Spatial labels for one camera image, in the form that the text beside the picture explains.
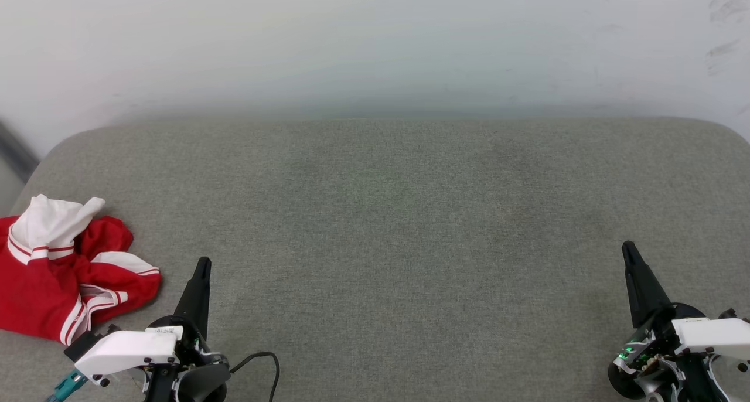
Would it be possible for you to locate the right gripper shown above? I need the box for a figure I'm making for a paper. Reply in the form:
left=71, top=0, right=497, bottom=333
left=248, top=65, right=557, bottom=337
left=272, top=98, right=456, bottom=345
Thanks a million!
left=608, top=241, right=750, bottom=402

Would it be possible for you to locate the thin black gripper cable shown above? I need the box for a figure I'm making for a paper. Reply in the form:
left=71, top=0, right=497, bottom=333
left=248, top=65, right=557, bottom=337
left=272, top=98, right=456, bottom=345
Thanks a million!
left=229, top=352, right=281, bottom=402

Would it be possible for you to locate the left teal plug camera cable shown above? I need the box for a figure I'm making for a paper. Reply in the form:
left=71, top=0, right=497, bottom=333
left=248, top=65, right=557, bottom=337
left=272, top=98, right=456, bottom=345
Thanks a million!
left=46, top=369, right=90, bottom=402

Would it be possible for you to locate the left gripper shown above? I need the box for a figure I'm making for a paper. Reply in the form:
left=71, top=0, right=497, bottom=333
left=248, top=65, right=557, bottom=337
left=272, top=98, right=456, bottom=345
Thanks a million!
left=144, top=257, right=230, bottom=402

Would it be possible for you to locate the grey metal wall strip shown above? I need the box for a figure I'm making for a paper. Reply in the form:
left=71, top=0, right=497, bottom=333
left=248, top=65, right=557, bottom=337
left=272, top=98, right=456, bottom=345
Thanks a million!
left=0, top=121, right=39, bottom=183

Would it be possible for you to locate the left white camera bracket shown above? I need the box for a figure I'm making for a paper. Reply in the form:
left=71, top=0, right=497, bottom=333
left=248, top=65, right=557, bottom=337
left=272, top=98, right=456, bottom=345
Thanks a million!
left=74, top=326, right=184, bottom=386

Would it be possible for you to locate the red and white jersey shirt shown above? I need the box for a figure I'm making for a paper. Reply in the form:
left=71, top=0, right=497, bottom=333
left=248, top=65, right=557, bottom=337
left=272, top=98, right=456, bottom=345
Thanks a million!
left=0, top=194, right=162, bottom=346

